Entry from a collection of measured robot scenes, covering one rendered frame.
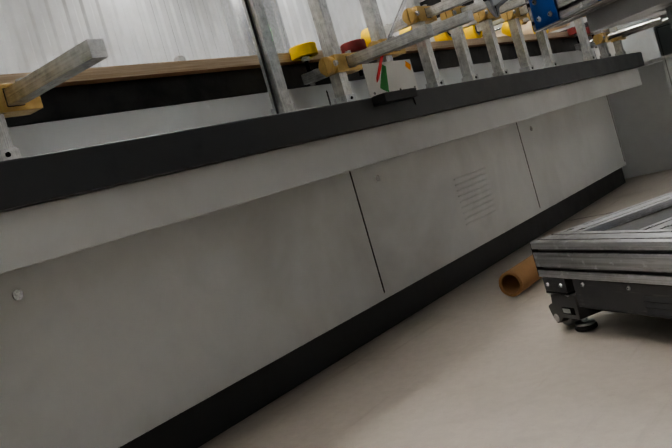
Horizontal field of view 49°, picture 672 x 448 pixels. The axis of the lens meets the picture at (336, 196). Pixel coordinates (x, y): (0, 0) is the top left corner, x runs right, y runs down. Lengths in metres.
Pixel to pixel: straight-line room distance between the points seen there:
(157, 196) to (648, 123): 3.63
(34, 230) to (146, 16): 9.91
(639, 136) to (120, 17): 7.81
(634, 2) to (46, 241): 1.31
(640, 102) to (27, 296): 3.84
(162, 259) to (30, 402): 0.43
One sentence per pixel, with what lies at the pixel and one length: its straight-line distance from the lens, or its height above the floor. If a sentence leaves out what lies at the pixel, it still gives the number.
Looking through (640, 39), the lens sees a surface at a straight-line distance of 4.59.
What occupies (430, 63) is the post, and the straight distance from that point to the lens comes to 2.47.
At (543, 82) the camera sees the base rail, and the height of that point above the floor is 0.64.
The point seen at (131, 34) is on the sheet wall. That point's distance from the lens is 10.98.
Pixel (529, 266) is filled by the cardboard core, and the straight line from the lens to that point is 2.48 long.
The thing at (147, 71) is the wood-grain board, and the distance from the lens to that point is 1.84.
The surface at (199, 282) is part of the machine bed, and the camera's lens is 1.84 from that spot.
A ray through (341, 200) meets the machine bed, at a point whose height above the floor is 0.44.
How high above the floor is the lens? 0.53
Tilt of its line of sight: 2 degrees down
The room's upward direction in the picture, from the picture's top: 16 degrees counter-clockwise
